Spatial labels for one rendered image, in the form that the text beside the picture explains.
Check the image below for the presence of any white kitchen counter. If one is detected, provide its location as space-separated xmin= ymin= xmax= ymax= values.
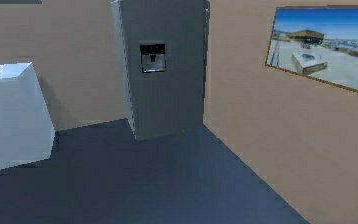
xmin=0 ymin=61 xmax=56 ymax=174

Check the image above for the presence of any grey fridge with dispenser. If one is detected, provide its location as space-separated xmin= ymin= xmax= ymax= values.
xmin=110 ymin=0 xmax=211 ymax=141

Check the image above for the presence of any framed seaside picture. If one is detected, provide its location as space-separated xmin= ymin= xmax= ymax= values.
xmin=264 ymin=4 xmax=358 ymax=97

